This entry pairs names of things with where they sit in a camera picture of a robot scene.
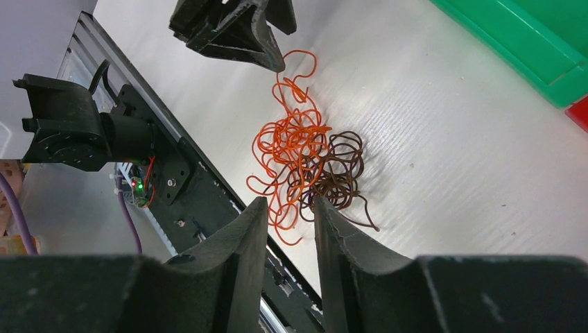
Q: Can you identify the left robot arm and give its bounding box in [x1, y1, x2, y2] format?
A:
[13, 1, 297, 171]

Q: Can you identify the red plastic bin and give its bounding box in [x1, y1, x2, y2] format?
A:
[565, 96, 588, 133]

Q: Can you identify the green plastic bin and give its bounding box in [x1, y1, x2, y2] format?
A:
[434, 0, 587, 108]

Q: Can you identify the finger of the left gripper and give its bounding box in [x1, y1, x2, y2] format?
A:
[169, 0, 285, 73]
[266, 0, 297, 35]

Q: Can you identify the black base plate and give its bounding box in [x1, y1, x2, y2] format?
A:
[115, 83, 325, 332]

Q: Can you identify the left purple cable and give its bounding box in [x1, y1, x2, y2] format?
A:
[114, 172, 144, 256]

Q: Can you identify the dark brown cable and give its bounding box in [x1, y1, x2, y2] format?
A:
[261, 130, 381, 233]

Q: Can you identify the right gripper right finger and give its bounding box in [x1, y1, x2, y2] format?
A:
[315, 197, 587, 332]

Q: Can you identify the orange cable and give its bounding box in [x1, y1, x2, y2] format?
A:
[245, 49, 333, 247]

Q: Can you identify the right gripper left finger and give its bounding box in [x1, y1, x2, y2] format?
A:
[1, 197, 268, 332]

